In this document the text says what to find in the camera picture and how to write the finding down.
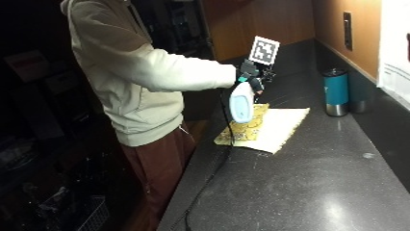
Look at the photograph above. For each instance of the the person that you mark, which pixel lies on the the person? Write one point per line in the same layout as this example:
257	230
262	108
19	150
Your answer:
136	89

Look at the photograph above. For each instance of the teal steel travel tumbler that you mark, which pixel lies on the teal steel travel tumbler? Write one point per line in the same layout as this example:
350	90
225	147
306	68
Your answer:
335	91

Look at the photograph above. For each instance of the black wall outlet plate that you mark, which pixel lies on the black wall outlet plate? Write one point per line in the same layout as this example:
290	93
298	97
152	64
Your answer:
347	30

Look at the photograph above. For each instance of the white paper sheet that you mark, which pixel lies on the white paper sheet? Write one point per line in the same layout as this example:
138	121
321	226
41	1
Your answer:
394	51

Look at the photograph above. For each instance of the white marker cube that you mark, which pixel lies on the white marker cube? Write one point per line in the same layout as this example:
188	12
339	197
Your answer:
264	50

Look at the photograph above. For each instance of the yellow patterned cloth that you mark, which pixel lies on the yellow patterned cloth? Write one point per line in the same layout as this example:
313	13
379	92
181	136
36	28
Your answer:
265	127

